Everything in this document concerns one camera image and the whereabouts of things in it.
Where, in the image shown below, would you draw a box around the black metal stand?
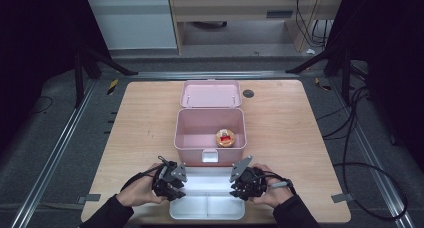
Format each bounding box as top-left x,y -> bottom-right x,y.
285,46 -> 355,106
73,42 -> 140,110

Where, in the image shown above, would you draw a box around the hand-held gripper black cable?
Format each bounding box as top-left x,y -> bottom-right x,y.
250,170 -> 298,196
119,155 -> 169,193

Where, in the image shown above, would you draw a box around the black hanging desk cables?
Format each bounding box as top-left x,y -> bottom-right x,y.
294,0 -> 335,50

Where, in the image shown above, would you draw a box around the white cabinet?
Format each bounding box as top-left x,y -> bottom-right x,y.
87,0 -> 178,51

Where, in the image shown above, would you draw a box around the long metal floor rail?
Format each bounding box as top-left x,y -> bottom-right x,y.
10,78 -> 98,228
328,77 -> 417,228

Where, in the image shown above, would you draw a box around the short metal floor rail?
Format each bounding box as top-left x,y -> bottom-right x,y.
132,70 -> 301,81

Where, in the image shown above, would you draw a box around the person's left hand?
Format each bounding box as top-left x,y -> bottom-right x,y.
115,162 -> 168,208

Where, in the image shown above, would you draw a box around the yellow black tape strip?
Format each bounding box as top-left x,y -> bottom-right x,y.
314,77 -> 333,92
106,78 -> 120,96

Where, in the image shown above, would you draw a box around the thin black floor cable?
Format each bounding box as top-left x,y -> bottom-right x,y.
29,95 -> 54,116

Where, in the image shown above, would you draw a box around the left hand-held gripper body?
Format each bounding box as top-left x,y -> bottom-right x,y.
151,155 -> 189,198

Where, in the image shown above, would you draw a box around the black looped floor cable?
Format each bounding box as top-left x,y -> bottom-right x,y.
316,85 -> 410,222

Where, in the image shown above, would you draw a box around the white divided tray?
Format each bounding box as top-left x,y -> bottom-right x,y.
168,166 -> 247,221

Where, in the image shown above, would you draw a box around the person's right hand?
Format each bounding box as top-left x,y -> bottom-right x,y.
249,163 -> 295,210

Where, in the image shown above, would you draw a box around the round gold tin red label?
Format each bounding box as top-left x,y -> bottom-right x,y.
215,128 -> 237,149

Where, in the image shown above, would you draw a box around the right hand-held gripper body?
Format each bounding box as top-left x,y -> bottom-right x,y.
228,155 -> 268,200

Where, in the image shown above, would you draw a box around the right hand-held gripper black cable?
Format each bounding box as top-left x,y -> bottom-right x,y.
250,170 -> 298,196

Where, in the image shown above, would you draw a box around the light wooden desk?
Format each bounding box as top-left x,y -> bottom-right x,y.
168,0 -> 344,55

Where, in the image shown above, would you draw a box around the left hand-held gripper black cable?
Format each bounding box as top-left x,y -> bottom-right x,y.
119,155 -> 169,193

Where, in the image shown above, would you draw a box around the grey tape tab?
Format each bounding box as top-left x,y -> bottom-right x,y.
331,193 -> 354,204
77,193 -> 102,205

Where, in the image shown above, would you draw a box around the pink storage box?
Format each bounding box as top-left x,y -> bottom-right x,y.
173,79 -> 249,168

